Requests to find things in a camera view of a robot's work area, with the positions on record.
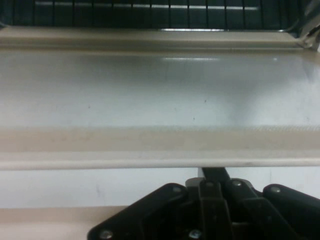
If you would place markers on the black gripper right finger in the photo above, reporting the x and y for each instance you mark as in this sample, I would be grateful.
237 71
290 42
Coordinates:
270 215

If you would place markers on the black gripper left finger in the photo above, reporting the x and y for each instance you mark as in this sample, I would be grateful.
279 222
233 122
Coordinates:
150 215

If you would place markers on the cream toaster oven body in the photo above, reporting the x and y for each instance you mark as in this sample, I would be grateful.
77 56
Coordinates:
150 15

